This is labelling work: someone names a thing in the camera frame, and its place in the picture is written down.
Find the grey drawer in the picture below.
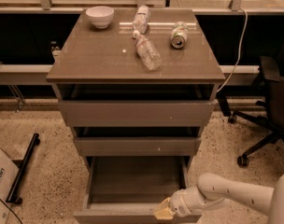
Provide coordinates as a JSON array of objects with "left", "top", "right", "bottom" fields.
[
  {"left": 74, "top": 127, "right": 201, "bottom": 156},
  {"left": 74, "top": 156, "right": 201, "bottom": 224},
  {"left": 58, "top": 100, "right": 215, "bottom": 127}
]

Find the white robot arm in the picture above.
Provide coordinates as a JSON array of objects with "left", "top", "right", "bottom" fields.
[{"left": 153, "top": 173, "right": 284, "bottom": 224}]

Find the grey drawer cabinet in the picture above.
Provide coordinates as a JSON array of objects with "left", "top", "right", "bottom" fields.
[{"left": 46, "top": 7, "right": 226, "bottom": 173}]

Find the black metal stand bar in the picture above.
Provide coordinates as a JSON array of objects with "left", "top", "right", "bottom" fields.
[{"left": 6, "top": 133, "right": 40, "bottom": 204}]

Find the lower clear plastic bottle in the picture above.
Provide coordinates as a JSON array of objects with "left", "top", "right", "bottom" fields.
[{"left": 133, "top": 30, "right": 162, "bottom": 71}]

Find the clear plastic bottle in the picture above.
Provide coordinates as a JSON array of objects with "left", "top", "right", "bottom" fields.
[
  {"left": 133, "top": 6, "right": 150, "bottom": 35},
  {"left": 133, "top": 30, "right": 162, "bottom": 71}
]

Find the white cardboard box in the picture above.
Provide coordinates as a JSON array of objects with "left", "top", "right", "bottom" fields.
[{"left": 0, "top": 148, "right": 19, "bottom": 224}]

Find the black office chair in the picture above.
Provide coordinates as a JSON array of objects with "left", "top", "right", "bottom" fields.
[{"left": 217, "top": 42, "right": 284, "bottom": 167}]

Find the crushed drink can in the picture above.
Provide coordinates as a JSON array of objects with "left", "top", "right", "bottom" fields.
[{"left": 171, "top": 21, "right": 188, "bottom": 49}]

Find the upper clear plastic bottle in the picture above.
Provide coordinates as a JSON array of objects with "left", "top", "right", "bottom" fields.
[{"left": 133, "top": 6, "right": 150, "bottom": 35}]

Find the white bowl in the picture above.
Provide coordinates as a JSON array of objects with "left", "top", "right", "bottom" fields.
[{"left": 86, "top": 6, "right": 114, "bottom": 29}]

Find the black cable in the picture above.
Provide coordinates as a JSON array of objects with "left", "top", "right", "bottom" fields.
[{"left": 0, "top": 189, "right": 24, "bottom": 224}]

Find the white cable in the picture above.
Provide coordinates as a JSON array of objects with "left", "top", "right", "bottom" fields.
[{"left": 216, "top": 7, "right": 249, "bottom": 93}]

